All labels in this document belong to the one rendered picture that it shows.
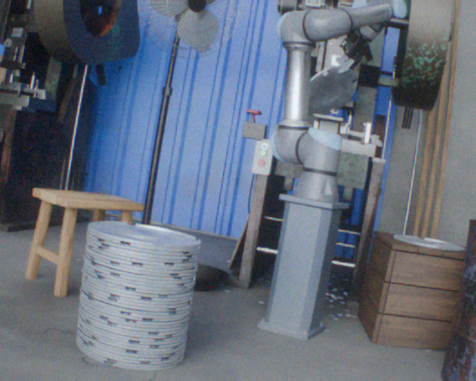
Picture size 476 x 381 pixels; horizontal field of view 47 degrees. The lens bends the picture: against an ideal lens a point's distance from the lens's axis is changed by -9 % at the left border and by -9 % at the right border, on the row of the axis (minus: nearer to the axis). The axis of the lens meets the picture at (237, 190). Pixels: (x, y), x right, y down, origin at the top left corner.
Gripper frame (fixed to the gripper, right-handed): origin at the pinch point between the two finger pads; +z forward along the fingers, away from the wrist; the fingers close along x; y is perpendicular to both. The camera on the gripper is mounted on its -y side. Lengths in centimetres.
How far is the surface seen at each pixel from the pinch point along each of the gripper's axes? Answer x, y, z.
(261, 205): 26, 16, 60
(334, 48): -21.7, -12.2, 0.5
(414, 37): 10.4, -11.0, -32.5
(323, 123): 7.0, -5.1, 24.6
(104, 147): -132, -9, 179
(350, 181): 34.2, -10.2, 31.8
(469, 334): 128, 40, -1
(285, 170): 16.9, 7.4, 46.2
